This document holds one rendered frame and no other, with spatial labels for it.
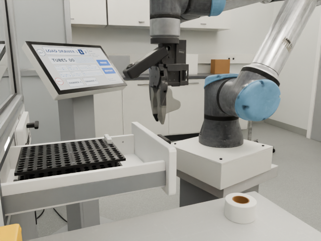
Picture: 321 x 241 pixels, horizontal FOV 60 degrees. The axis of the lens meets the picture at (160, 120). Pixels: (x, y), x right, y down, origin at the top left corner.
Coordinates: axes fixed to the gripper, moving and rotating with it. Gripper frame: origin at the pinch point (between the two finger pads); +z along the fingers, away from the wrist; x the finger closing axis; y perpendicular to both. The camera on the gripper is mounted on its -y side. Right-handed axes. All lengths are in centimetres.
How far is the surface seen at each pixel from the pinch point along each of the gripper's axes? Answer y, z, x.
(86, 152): -18.4, 6.5, -1.9
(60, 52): -20, -18, 88
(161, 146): -2.7, 4.3, -10.1
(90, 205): -10, 71, 90
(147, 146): -2.9, 7.3, -0.5
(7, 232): -30.9, 5.3, -32.3
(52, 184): -26.2, 8.4, -13.3
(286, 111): 323, 67, 275
